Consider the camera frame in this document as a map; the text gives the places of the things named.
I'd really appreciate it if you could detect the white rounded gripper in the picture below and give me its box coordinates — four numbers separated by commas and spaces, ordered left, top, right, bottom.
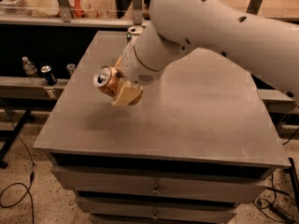
112, 44, 164, 106

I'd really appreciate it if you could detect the orange patterned soda can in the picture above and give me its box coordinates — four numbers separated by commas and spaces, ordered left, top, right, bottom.
93, 65, 124, 100

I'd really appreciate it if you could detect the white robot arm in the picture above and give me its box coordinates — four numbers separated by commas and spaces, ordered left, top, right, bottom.
116, 0, 299, 102

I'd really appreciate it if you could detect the green soda can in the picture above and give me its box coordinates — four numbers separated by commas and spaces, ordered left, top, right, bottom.
126, 25, 144, 42

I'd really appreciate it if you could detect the silver can on shelf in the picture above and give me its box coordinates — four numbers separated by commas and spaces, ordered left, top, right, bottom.
66, 63, 76, 77

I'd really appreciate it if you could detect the dark blue soda can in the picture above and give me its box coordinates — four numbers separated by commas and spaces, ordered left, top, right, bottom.
40, 65, 57, 86

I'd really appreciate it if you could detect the orange white bag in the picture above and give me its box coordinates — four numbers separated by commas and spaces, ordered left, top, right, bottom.
55, 0, 99, 19

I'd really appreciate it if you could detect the clear plastic water bottle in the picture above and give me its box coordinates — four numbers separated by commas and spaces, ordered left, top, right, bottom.
22, 56, 37, 77

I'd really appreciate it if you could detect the grey metal drawer cabinet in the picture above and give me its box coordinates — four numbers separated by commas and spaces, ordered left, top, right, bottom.
36, 31, 289, 224

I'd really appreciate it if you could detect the black stand leg left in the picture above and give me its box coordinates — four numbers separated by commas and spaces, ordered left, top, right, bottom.
0, 110, 31, 169

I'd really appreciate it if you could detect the grey side shelf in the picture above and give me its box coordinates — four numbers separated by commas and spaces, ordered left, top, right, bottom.
0, 77, 68, 100

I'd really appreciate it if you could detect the lower grey drawer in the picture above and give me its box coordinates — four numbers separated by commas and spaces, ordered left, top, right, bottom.
75, 197, 236, 223

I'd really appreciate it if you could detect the grey drawer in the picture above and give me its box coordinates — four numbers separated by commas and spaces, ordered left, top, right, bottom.
75, 197, 236, 223
51, 165, 266, 203

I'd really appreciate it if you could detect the top grey drawer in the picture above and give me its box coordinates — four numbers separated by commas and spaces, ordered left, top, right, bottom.
51, 165, 266, 203

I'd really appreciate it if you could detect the middle metal bracket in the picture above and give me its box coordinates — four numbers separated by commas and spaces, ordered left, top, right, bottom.
132, 0, 143, 25

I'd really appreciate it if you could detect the metal bracket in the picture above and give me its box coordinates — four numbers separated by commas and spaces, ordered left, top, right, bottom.
57, 0, 72, 22
247, 0, 263, 15
132, 0, 143, 25

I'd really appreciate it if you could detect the left metal bracket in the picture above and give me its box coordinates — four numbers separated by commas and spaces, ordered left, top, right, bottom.
57, 0, 72, 22

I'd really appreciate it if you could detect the black floor cable left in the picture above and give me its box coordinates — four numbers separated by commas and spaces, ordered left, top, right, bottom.
0, 103, 36, 224

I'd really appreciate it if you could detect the black floor cable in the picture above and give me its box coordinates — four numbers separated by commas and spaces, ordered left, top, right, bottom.
252, 171, 297, 224
0, 103, 36, 224

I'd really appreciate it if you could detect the long grey metal rail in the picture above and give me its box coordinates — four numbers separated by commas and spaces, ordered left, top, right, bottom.
0, 14, 150, 30

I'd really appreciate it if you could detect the right metal bracket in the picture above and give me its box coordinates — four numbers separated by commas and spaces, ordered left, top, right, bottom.
247, 0, 263, 15

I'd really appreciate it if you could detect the black floor cable right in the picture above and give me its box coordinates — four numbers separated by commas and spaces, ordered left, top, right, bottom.
252, 171, 297, 224

